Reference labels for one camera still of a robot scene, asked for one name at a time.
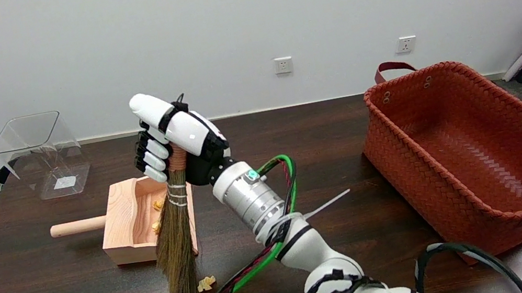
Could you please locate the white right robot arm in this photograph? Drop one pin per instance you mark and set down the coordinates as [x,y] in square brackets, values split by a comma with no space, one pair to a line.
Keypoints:
[248,196]

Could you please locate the brown straw hand broom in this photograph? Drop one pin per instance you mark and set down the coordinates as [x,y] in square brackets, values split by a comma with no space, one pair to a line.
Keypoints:
[178,256]

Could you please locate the pink wooden dustpan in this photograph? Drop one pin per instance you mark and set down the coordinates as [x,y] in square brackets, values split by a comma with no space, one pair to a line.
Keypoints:
[121,228]

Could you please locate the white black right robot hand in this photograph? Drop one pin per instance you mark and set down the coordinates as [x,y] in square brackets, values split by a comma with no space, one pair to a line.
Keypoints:
[189,132]

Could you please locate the clear plastic container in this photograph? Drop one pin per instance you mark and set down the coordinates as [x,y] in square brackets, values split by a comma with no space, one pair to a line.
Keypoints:
[66,182]

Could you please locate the red woven basket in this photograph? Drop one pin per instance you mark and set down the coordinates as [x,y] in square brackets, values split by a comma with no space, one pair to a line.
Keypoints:
[478,147]

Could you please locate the black table clamp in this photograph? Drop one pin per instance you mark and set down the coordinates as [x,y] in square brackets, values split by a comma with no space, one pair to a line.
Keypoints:
[3,175]

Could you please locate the white wall socket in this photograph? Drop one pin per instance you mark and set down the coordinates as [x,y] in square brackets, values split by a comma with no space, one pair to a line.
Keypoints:
[405,44]
[283,65]

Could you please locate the tan paper ball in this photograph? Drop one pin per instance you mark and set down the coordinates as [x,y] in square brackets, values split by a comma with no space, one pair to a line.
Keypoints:
[156,227]
[206,283]
[158,204]

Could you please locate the white zip tie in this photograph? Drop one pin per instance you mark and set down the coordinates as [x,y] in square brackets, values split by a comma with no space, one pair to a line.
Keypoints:
[328,202]

